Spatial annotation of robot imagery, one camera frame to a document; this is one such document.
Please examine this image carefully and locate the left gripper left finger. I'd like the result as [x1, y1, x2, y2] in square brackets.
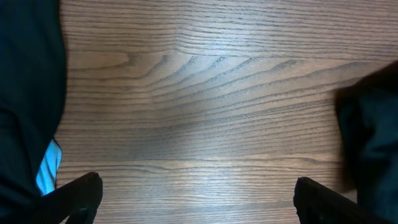
[29, 172, 103, 224]

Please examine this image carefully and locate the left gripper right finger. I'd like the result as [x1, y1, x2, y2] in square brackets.
[294, 177, 392, 224]

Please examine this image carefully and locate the black t-shirt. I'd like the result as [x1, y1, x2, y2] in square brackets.
[336, 62, 397, 223]

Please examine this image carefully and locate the black clothes pile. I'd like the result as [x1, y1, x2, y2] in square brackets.
[1, 0, 67, 217]

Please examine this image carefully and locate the light blue garment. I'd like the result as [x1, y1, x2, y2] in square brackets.
[35, 140, 62, 196]

